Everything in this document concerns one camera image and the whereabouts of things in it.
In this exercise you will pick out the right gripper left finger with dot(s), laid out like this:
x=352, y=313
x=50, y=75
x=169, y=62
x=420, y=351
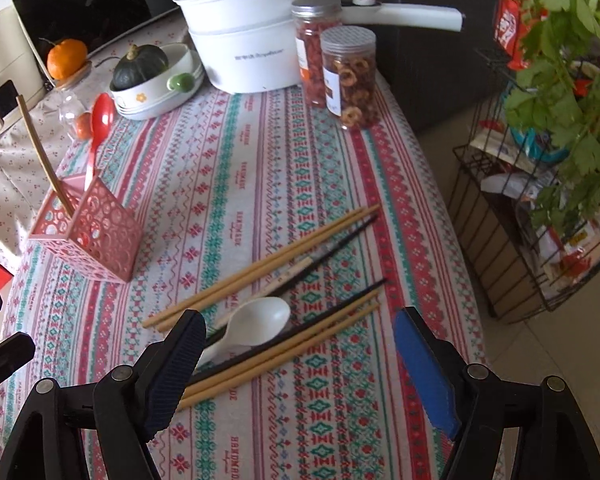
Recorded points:
x=126, y=408

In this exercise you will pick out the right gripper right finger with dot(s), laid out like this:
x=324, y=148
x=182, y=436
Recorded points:
x=473, y=407

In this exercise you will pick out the black chopstick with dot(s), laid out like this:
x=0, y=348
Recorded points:
x=300, y=324
x=323, y=254

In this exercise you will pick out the white plastic spoon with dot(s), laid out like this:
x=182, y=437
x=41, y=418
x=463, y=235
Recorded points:
x=255, y=322

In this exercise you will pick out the pale decorated chopstick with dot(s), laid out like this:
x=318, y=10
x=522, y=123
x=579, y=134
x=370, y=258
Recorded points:
x=269, y=290

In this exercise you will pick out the pink perforated utensil holder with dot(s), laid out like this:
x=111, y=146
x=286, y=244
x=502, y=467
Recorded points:
x=100, y=239

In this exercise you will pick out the bamboo chopstick in holder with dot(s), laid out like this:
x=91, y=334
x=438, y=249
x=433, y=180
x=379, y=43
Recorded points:
x=42, y=157

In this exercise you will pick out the red plastic spoon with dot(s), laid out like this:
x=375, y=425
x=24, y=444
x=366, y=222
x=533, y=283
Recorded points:
x=102, y=119

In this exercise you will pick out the glass jar with tomatoes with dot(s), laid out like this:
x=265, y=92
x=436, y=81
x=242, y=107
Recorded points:
x=72, y=113

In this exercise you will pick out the patterned red green tablecloth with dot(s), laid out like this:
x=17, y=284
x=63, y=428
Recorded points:
x=223, y=182

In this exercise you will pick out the orange tangerine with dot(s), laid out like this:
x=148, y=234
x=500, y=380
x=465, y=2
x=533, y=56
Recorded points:
x=65, y=57

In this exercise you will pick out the dark green squash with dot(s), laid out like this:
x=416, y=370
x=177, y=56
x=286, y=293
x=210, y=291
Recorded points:
x=138, y=65

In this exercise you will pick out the teal snack bag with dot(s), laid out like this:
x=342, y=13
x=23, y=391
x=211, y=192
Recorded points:
x=537, y=146

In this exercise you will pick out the white microwave oven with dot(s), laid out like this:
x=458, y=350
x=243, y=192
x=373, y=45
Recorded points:
x=30, y=29

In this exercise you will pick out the green leafy celery bunch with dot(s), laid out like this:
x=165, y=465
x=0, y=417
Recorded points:
x=557, y=93

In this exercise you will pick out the white electric cooking pot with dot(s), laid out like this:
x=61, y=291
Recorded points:
x=245, y=46

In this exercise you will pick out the red snack package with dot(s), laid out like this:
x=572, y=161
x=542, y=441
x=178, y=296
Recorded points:
x=514, y=20

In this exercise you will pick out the jar of dried apple rings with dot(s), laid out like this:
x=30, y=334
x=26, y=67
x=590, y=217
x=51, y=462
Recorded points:
x=349, y=72

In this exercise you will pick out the jar of red dried fruit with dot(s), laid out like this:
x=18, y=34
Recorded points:
x=311, y=18

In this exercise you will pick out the white ceramic dish green handle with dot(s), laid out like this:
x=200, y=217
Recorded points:
x=164, y=92

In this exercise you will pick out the black wire storage rack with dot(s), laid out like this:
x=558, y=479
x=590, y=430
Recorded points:
x=521, y=270

